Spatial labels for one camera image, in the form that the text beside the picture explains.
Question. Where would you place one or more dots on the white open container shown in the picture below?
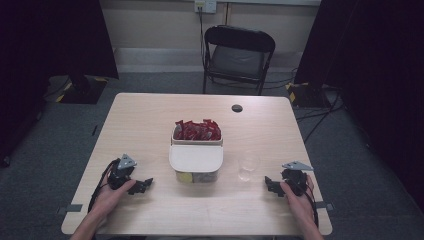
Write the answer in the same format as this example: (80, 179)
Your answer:
(196, 141)

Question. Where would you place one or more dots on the black folding chair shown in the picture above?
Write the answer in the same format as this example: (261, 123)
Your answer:
(238, 56)

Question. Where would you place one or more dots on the black stand base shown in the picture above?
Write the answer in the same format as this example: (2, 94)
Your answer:
(83, 90)
(308, 95)

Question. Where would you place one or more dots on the person's right hand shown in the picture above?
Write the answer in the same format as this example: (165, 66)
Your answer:
(301, 206)

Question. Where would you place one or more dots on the clear glass cup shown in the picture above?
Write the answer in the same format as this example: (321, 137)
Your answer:
(248, 166)

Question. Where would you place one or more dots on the person's left hand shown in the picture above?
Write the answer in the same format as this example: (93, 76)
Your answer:
(110, 198)

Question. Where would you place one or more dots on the pile of red packets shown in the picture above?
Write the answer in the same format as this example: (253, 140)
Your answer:
(198, 130)

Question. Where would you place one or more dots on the dark curtain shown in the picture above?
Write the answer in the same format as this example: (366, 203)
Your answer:
(373, 66)
(50, 40)

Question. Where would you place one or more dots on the white wall socket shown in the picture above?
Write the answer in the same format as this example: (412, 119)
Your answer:
(205, 6)

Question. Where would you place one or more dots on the clear container with white lid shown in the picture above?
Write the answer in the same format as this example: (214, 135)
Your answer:
(196, 159)

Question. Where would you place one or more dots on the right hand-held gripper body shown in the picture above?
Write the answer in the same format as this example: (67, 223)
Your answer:
(295, 178)

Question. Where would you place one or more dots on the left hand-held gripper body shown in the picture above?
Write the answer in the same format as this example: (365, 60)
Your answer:
(120, 175)

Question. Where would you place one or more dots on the grey table edge bracket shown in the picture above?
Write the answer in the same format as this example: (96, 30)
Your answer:
(325, 206)
(70, 208)

